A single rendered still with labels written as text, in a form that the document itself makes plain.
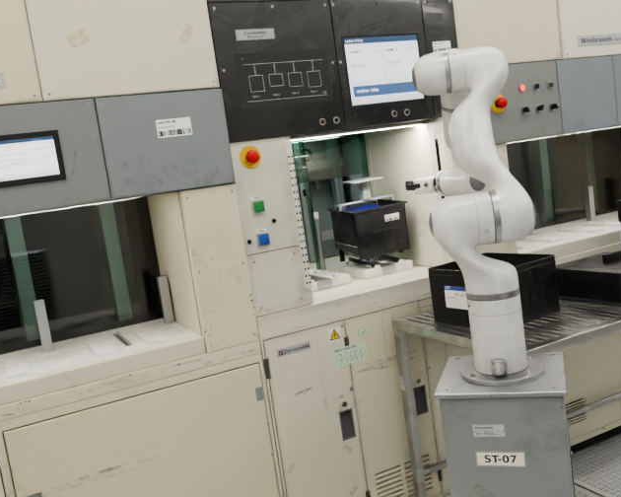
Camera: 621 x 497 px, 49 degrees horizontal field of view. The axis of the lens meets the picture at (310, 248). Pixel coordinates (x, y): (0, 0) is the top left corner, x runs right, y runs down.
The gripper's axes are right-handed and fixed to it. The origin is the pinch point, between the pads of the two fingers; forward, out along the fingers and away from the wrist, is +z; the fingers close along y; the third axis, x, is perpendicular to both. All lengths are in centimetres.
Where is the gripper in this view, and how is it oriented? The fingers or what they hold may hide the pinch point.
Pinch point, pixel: (415, 184)
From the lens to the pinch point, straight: 230.1
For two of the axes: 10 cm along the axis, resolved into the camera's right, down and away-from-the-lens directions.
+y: 8.8, -1.8, 4.3
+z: -4.4, -0.4, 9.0
